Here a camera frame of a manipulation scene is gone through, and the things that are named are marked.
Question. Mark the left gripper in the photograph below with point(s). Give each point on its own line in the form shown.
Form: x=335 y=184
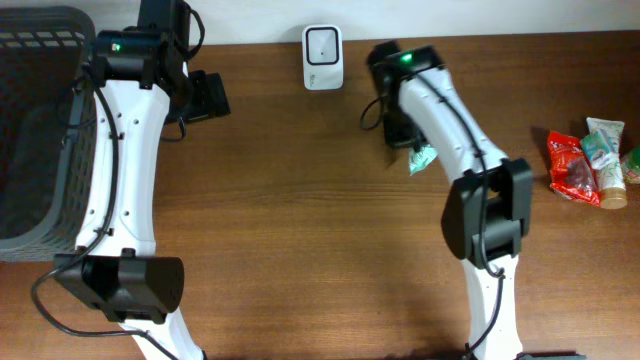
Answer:
x=211 y=97

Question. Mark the small teal tissue pack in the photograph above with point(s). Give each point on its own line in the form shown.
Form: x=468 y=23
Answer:
x=598 y=149

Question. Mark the teal wet wipes pack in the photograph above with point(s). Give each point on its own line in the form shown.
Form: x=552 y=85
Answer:
x=420 y=158

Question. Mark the green lid jar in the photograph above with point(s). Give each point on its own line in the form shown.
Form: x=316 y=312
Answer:
x=630 y=166

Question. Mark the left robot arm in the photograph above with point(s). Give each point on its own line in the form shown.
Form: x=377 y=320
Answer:
x=141 y=82

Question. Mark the red candy bag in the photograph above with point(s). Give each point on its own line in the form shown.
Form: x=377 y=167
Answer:
x=571 y=175

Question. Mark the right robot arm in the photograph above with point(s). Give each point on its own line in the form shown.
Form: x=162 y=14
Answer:
x=488 y=209

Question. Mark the grey plastic mesh basket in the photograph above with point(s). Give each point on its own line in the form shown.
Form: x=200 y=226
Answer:
x=48 y=131

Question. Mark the white barcode scanner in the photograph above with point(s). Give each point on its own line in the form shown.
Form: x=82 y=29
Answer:
x=323 y=57

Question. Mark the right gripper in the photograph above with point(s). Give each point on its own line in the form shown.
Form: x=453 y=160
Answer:
x=396 y=135

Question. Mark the white leaf-print cream tube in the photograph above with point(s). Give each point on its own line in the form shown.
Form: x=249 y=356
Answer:
x=610 y=178

